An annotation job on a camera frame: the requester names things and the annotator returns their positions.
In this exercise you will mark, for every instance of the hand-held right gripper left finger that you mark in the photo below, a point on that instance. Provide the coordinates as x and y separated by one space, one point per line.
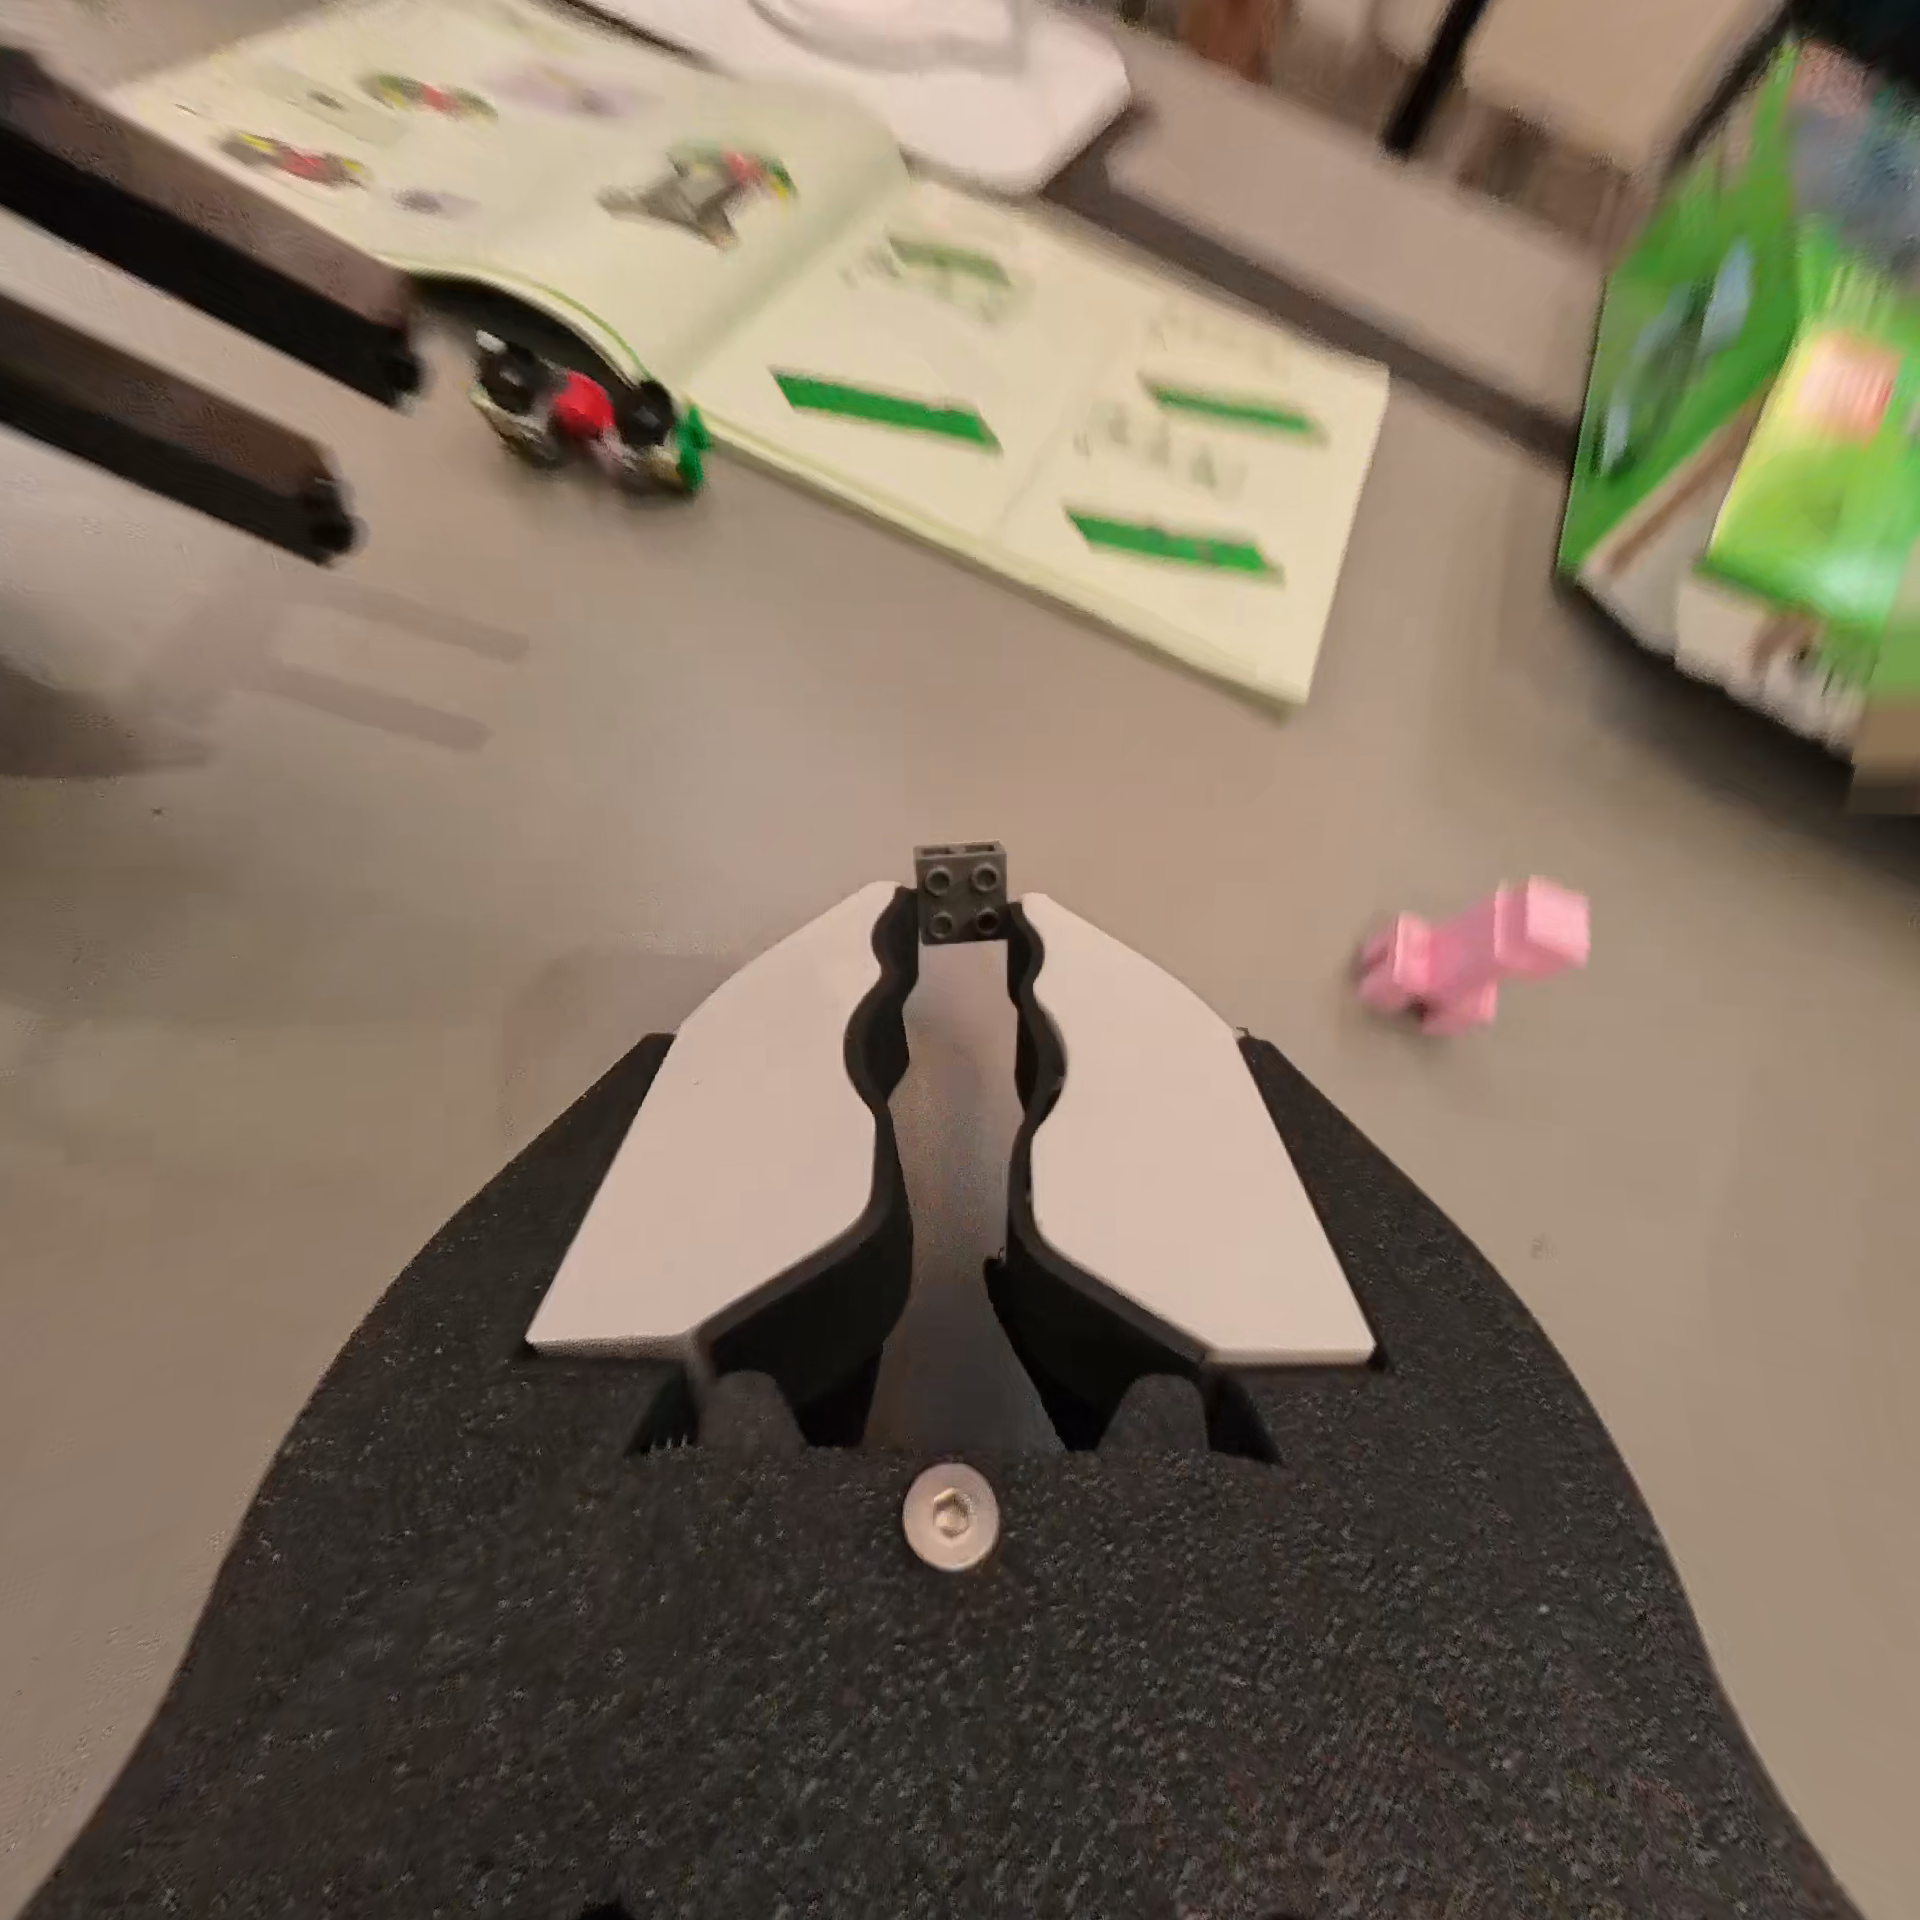
707 1186

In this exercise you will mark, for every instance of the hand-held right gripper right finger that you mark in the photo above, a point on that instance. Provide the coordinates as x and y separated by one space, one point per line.
1187 1199

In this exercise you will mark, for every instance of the dark grey square brick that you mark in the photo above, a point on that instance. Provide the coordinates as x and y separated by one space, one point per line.
961 891

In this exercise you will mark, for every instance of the small red green brick assembly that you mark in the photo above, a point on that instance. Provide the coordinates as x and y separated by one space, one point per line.
578 409

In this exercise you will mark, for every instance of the black and tan brick assembly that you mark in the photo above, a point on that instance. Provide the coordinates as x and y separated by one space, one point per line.
153 434

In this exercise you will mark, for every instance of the grey desk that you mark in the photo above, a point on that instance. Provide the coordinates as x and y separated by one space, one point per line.
600 841

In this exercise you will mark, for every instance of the pink brick pig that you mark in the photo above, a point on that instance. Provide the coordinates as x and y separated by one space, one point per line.
1441 962

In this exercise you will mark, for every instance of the green instruction booklet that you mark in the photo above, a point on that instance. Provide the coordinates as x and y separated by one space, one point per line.
899 390

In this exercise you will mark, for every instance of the green cardboard box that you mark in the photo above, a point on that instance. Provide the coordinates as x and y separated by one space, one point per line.
1667 378

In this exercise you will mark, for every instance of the white tablet stand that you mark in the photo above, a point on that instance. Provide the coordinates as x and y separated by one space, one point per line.
976 104

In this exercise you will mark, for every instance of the black pole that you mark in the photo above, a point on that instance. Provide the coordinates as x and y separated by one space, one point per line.
1432 75

